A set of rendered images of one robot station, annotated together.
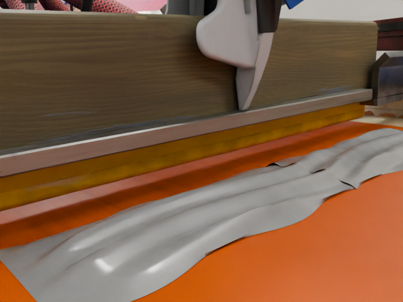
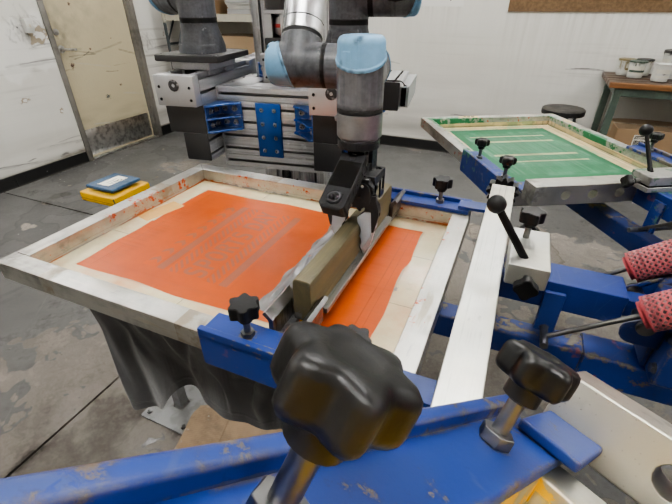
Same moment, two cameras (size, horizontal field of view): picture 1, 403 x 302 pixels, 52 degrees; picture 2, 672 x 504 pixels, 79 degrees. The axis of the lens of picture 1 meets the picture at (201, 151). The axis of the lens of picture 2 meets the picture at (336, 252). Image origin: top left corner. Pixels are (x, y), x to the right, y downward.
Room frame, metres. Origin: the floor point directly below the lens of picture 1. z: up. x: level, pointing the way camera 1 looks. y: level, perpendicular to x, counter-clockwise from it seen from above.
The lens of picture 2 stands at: (0.90, -0.33, 1.41)
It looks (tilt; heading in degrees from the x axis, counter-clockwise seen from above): 32 degrees down; 154
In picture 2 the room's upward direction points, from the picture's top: straight up
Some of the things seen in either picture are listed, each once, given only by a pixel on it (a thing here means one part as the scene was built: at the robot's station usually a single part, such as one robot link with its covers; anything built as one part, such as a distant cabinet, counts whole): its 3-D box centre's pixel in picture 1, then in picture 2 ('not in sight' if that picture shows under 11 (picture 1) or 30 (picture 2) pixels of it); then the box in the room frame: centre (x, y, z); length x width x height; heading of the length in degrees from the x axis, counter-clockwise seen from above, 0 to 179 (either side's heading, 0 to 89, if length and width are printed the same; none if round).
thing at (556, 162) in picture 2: not in sight; (569, 136); (0.10, 0.83, 1.05); 1.08 x 0.61 x 0.23; 161
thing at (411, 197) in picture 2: not in sight; (405, 206); (0.16, 0.21, 0.97); 0.30 x 0.05 x 0.07; 41
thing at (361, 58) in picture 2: not in sight; (360, 74); (0.30, 0.00, 1.31); 0.09 x 0.08 x 0.11; 143
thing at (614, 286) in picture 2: not in sight; (558, 286); (0.58, 0.21, 1.02); 0.17 x 0.06 x 0.05; 41
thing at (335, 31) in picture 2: not in sight; (348, 37); (-0.32, 0.29, 1.31); 0.15 x 0.15 x 0.10
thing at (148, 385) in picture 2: not in sight; (194, 377); (0.25, -0.35, 0.74); 0.46 x 0.04 x 0.42; 41
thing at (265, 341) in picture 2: not in sight; (299, 365); (0.52, -0.21, 0.97); 0.30 x 0.05 x 0.07; 41
